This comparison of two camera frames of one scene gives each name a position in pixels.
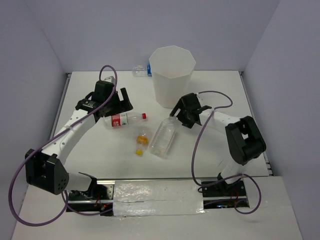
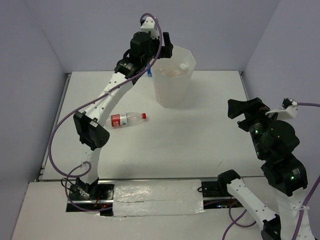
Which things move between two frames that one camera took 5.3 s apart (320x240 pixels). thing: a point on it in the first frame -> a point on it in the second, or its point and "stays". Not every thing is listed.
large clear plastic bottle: x=163 y=137 -> x=174 y=71
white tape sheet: x=160 y=197 stays
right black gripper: x=187 y=123 -> x=251 y=108
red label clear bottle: x=114 y=121 stays
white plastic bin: x=172 y=68 stays
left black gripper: x=123 y=106 -> x=166 y=52
